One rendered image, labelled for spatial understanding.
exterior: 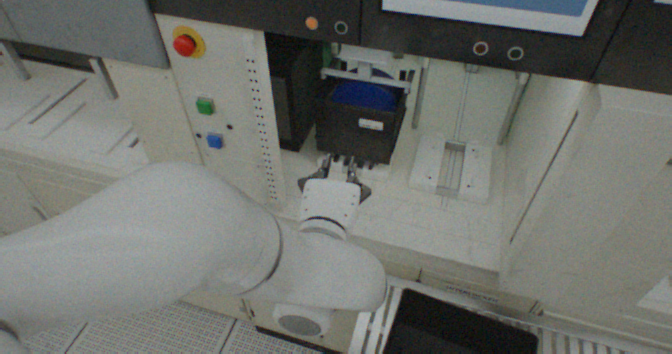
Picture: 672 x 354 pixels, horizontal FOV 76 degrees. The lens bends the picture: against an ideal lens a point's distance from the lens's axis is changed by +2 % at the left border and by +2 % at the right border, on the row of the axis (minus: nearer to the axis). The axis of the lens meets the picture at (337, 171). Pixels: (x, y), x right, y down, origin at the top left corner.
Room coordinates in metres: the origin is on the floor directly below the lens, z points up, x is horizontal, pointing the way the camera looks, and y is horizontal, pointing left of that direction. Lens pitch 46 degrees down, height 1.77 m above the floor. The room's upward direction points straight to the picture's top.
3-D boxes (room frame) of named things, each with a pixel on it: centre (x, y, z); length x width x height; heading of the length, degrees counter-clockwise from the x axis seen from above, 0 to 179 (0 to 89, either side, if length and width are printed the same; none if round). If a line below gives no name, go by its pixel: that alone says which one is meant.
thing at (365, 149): (0.94, -0.07, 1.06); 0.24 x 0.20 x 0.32; 73
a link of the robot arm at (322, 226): (0.40, 0.03, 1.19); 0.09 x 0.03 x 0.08; 80
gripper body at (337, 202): (0.46, 0.02, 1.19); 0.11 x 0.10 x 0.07; 170
